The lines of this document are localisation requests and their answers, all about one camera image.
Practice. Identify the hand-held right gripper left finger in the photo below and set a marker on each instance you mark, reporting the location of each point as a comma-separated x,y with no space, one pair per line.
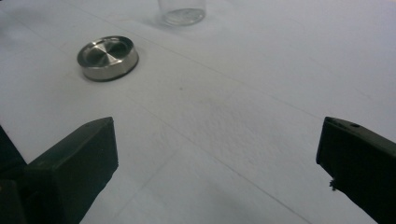
71,174

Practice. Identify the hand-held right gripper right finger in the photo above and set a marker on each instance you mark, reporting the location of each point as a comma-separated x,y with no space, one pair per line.
361,161

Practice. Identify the round stainless steel lid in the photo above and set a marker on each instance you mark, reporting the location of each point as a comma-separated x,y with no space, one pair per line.
107,57

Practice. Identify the clear glass jar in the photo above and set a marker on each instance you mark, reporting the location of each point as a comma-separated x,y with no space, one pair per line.
182,12

